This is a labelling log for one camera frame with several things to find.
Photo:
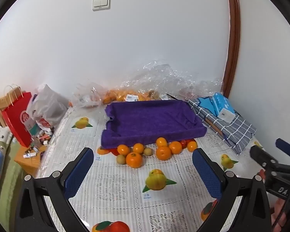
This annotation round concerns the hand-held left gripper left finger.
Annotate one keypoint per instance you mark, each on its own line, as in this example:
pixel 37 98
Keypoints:
pixel 78 171

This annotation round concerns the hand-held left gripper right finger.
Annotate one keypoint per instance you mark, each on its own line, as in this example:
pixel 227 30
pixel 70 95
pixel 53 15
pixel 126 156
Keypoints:
pixel 206 174

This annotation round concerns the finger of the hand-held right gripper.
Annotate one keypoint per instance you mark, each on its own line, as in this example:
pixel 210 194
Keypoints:
pixel 262 156
pixel 286 147

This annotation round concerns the small red tomato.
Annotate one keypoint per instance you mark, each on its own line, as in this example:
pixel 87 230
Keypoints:
pixel 183 143

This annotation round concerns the small brown round fruit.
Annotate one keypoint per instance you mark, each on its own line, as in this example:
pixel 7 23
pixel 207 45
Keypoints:
pixel 121 159
pixel 148 151

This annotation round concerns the cluster of mandarins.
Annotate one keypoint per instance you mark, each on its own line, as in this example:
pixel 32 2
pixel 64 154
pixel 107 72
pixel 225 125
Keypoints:
pixel 133 160

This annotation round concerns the purple towel-lined tray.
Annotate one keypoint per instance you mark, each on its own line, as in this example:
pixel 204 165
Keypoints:
pixel 149 120

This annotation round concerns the person's right hand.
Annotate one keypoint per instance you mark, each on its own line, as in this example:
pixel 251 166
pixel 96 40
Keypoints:
pixel 278 207

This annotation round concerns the grey plaid folded cloth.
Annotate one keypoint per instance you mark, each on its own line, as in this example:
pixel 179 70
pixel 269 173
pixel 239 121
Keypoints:
pixel 234 130

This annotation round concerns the fruit-printed tablecloth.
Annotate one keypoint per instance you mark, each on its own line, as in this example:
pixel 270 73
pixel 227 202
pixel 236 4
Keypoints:
pixel 118 186

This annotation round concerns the wooden stick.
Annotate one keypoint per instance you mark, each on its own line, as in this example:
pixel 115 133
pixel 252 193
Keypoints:
pixel 215 127

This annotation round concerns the clutter of small packets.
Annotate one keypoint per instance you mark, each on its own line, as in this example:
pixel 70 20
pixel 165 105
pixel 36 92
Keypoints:
pixel 40 141

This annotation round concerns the wooden nightstand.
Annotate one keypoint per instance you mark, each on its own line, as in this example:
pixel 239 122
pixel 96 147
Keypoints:
pixel 29 164

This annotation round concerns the blue tissue box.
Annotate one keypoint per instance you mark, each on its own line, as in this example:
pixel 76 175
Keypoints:
pixel 223 106

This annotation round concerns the blue star-shaped paper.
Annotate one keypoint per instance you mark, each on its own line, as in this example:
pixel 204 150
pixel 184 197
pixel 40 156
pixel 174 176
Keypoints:
pixel 205 104

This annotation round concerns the green bed sheet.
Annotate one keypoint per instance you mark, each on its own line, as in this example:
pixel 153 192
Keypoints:
pixel 9 186

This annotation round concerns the white plastic bag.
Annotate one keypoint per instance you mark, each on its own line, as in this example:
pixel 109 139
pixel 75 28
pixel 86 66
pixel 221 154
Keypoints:
pixel 48 104

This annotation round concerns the small clear plastic bag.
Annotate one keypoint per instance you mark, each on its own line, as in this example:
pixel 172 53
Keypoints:
pixel 87 96

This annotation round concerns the red paper bag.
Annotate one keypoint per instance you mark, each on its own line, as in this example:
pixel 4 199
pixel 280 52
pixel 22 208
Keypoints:
pixel 15 123

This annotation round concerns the polka-dot pillow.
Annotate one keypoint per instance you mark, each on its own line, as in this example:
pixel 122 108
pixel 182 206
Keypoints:
pixel 0 135

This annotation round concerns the clear bag of mandarins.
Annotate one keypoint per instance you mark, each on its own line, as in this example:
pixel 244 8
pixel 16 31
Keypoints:
pixel 140 94

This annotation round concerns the crumpled clear plastic wrap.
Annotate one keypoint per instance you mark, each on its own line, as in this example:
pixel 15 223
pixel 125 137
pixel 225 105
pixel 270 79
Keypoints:
pixel 169 77

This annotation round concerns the brown wooden door frame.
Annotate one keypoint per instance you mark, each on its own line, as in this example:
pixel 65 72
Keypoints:
pixel 233 41

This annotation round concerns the white light switch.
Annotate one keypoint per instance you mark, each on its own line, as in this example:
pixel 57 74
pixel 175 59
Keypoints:
pixel 101 3

